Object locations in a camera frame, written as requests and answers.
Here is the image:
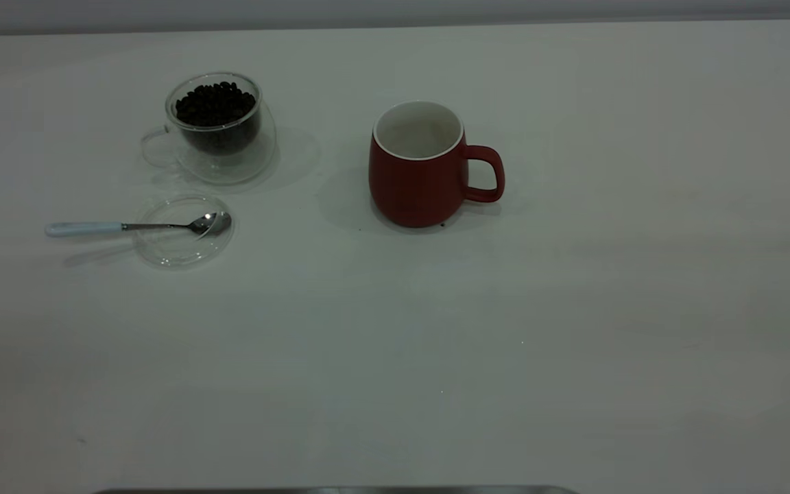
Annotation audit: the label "clear glass lid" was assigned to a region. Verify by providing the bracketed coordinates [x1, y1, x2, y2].
[134, 193, 236, 269]

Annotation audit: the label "red ceramic mug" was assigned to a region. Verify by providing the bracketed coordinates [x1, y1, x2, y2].
[368, 100, 506, 228]

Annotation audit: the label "clear glass cup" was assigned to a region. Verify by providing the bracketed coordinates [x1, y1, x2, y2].
[139, 71, 278, 185]

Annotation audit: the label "dark coffee beans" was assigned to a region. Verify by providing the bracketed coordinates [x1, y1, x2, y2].
[174, 80, 262, 156]

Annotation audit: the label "metal spoon with white handle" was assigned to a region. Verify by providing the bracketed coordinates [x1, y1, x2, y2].
[45, 211, 233, 239]

